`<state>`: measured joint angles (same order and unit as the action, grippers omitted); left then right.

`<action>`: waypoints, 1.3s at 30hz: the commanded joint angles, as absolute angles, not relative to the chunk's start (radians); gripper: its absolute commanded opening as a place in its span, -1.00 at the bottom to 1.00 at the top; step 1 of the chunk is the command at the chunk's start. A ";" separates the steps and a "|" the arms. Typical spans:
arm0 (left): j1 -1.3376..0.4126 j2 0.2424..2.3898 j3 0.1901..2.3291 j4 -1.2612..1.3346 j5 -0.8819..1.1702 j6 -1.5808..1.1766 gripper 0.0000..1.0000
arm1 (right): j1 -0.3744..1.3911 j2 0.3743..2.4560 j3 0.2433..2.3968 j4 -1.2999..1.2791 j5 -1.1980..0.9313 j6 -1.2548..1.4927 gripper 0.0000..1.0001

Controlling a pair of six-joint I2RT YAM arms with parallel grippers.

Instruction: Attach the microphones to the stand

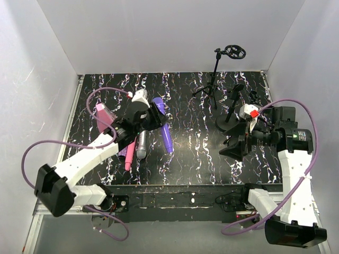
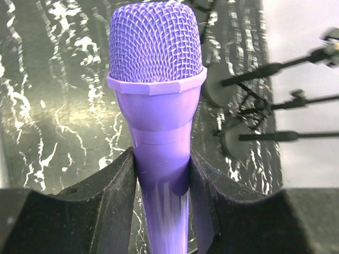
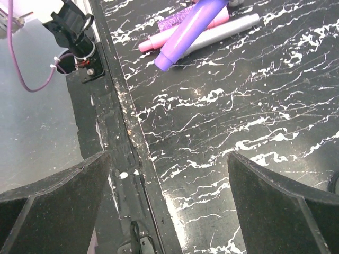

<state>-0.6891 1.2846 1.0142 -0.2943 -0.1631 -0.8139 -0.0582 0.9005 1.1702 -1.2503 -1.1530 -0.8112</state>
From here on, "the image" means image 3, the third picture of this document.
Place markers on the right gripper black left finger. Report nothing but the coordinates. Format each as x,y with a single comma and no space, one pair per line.
56,214

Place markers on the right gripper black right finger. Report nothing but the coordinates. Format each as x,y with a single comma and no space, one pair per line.
280,215

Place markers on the silver microphone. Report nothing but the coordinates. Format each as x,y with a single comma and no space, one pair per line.
223,31

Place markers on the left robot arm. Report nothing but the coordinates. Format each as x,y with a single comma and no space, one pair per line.
69,27

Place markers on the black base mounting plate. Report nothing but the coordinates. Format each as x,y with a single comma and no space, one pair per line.
133,207

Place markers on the purple glitter microphone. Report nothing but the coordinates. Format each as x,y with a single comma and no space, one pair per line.
174,19

